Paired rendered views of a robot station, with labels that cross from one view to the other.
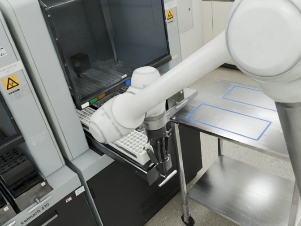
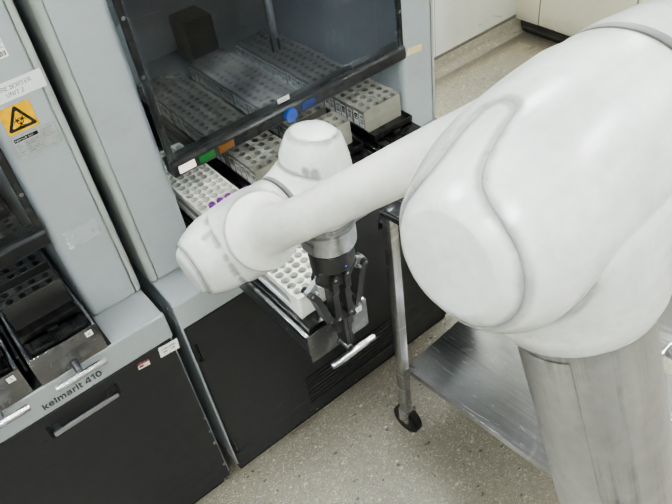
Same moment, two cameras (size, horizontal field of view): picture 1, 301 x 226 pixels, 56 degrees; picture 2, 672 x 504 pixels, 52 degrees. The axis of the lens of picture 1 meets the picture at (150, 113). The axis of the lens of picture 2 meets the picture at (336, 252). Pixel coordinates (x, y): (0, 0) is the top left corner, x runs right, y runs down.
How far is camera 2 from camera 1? 0.20 m
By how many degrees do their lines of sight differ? 12
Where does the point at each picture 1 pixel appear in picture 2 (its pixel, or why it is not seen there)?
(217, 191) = (476, 368)
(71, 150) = (155, 261)
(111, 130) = (220, 272)
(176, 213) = (385, 398)
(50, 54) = (108, 52)
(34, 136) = (71, 232)
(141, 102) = (283, 227)
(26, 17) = not seen: outside the picture
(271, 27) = (465, 253)
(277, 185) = not seen: hidden behind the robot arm
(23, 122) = (46, 202)
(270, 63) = (464, 309)
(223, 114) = not seen: hidden behind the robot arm
